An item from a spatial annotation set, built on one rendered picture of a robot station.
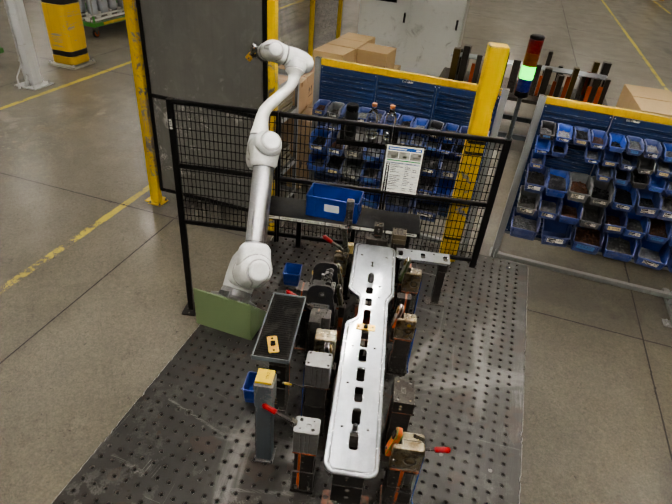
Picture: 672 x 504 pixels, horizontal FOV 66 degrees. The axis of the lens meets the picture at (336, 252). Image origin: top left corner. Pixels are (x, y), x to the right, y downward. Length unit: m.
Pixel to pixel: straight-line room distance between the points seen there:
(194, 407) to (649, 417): 2.82
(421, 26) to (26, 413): 7.25
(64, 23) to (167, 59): 4.87
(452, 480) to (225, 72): 3.28
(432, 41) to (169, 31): 5.05
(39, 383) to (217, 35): 2.67
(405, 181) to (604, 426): 1.95
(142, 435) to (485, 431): 1.44
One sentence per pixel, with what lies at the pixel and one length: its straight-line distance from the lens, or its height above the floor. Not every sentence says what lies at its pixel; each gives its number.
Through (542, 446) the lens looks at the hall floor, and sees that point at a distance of 3.44.
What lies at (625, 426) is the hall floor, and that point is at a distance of 3.81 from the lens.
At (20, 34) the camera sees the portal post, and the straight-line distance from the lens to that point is 8.51.
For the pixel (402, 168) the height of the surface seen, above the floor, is 1.31.
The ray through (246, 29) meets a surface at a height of 1.70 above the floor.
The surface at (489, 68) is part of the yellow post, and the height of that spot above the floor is 1.89.
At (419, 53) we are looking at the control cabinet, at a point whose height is 0.62.
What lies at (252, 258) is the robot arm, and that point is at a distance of 2.39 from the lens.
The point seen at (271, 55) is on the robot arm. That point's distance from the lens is 2.86.
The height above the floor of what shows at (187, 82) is 1.22.
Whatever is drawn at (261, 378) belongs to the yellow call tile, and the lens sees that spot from 1.85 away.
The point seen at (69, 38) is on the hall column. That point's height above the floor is 0.44.
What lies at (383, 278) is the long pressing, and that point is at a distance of 2.58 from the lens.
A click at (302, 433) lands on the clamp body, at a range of 1.84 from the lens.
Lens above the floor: 2.55
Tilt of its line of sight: 35 degrees down
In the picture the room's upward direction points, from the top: 6 degrees clockwise
